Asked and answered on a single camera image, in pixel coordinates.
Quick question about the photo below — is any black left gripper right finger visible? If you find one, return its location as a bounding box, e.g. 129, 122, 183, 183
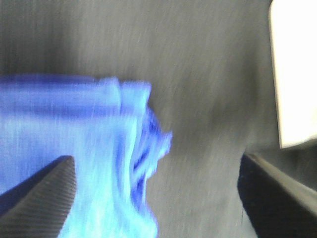
237, 154, 317, 238

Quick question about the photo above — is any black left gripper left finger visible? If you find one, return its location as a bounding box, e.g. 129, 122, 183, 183
0, 156, 77, 238

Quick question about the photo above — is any blue microfiber towel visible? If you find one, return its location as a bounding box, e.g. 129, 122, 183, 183
0, 74, 172, 238

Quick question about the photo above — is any white plastic storage crate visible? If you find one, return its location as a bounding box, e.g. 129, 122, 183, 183
269, 0, 317, 148

